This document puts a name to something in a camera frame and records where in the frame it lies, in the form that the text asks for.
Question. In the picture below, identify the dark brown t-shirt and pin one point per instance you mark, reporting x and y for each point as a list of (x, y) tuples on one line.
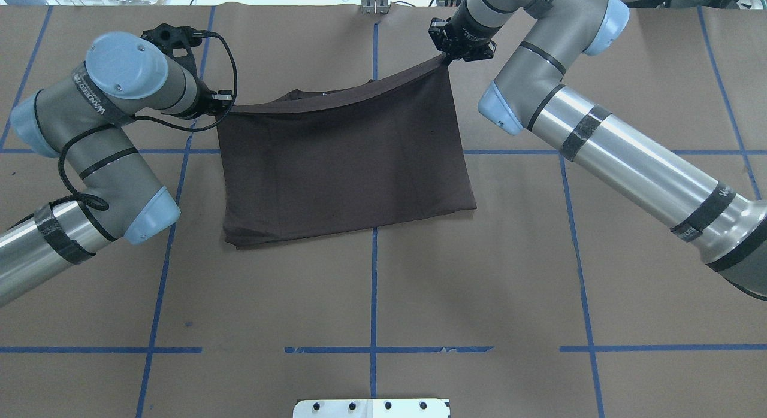
[(319, 163)]

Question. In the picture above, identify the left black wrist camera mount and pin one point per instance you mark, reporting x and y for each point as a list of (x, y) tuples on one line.
[(176, 43)]

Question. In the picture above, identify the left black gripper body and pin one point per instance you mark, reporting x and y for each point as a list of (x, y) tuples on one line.
[(204, 102)]

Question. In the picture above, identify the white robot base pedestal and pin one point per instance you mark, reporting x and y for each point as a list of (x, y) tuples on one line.
[(387, 407)]

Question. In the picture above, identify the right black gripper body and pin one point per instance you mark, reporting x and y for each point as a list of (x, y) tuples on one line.
[(464, 38)]

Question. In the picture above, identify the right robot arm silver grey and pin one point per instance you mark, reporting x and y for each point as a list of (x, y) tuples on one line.
[(528, 93)]

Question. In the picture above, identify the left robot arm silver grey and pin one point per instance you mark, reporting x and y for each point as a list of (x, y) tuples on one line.
[(80, 123)]

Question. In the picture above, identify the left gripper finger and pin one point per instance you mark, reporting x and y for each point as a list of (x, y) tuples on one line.
[(222, 101)]

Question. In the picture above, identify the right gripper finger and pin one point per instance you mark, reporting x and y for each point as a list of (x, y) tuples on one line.
[(440, 32)]

